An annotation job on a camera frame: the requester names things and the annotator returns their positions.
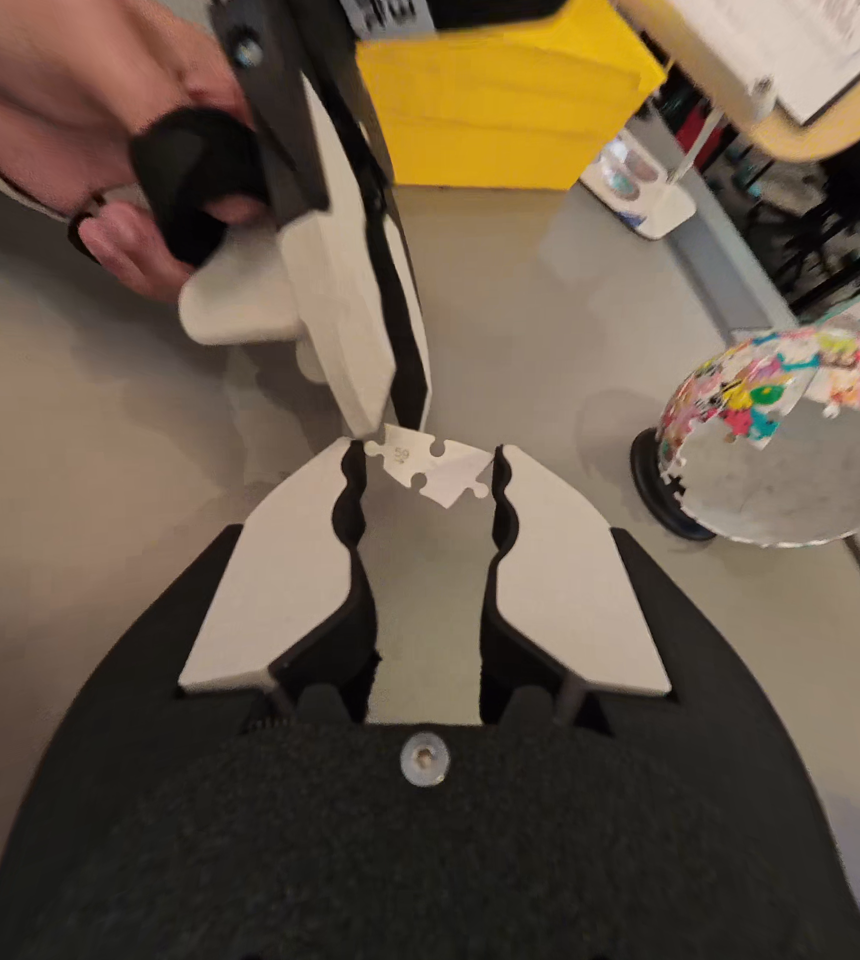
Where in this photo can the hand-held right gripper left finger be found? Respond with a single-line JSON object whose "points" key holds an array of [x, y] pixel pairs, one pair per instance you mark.
{"points": [[280, 577]]}

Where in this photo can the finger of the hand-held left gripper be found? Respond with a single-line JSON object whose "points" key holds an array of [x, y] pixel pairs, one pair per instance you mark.
{"points": [[347, 315], [416, 352]]}

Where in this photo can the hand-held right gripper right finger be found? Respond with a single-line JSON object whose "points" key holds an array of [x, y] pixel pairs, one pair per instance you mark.
{"points": [[572, 585]]}

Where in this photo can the black ball stand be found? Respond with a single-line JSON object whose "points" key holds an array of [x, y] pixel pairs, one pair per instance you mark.
{"points": [[655, 487]]}

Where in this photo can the colourful puzzle piece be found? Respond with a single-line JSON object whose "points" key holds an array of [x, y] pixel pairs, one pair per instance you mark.
{"points": [[433, 465]]}

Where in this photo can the person's left hand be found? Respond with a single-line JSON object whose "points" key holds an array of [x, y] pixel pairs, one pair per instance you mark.
{"points": [[62, 90]]}

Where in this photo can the colourful puzzle ball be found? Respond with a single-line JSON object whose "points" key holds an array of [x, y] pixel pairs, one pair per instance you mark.
{"points": [[790, 472]]}

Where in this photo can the yellow box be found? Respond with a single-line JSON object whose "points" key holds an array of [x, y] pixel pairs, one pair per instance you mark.
{"points": [[505, 112]]}

